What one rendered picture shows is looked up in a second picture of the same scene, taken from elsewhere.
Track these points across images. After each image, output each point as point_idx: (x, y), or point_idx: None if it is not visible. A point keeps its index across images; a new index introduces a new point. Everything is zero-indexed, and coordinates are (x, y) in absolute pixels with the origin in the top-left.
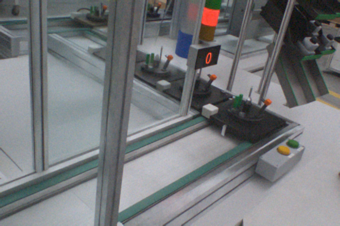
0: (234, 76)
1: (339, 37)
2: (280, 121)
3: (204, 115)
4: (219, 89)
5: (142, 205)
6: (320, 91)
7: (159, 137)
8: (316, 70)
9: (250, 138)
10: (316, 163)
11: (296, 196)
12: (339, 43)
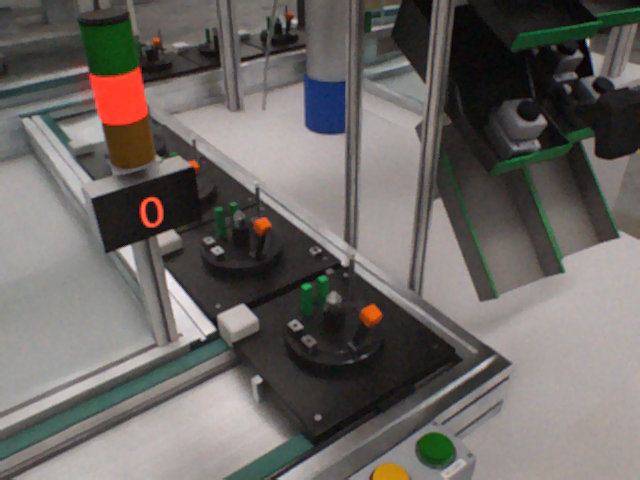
0: (357, 203)
1: (587, 108)
2: (435, 350)
3: (224, 339)
4: (313, 243)
5: None
6: (598, 231)
7: (55, 427)
8: (586, 173)
9: (306, 431)
10: (540, 473)
11: None
12: (588, 126)
